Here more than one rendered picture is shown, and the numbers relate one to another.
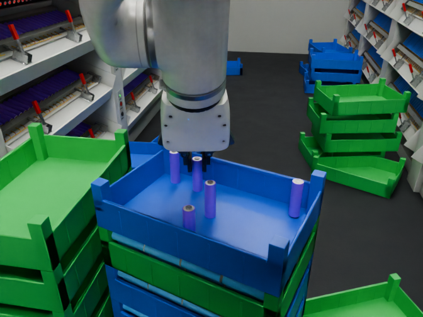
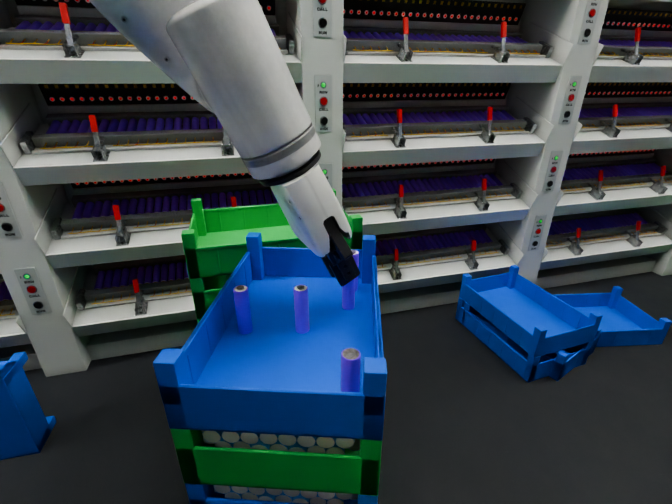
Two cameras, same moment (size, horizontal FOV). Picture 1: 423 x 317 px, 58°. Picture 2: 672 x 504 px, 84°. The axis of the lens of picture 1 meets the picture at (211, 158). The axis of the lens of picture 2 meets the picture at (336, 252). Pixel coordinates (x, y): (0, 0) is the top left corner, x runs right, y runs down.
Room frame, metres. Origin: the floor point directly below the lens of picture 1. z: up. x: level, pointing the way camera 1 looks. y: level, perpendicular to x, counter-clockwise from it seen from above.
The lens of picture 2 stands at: (0.38, -0.37, 0.70)
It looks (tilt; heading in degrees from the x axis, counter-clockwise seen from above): 25 degrees down; 65
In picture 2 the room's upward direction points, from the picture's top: straight up
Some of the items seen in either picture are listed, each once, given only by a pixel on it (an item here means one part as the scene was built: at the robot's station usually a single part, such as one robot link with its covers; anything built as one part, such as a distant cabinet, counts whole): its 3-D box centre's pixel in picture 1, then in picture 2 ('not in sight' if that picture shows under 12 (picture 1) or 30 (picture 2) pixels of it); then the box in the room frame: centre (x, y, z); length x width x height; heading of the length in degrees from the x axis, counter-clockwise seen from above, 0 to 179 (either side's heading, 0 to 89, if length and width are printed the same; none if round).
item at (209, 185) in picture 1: (210, 199); (301, 308); (0.50, 0.00, 0.44); 0.02 x 0.02 x 0.06
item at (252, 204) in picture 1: (211, 199); (297, 308); (0.50, 0.00, 0.44); 0.30 x 0.20 x 0.08; 61
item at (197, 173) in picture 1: (197, 173); (348, 287); (0.58, 0.02, 0.44); 0.02 x 0.02 x 0.06
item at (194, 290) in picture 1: (211, 239); (300, 358); (0.50, 0.00, 0.36); 0.30 x 0.20 x 0.08; 61
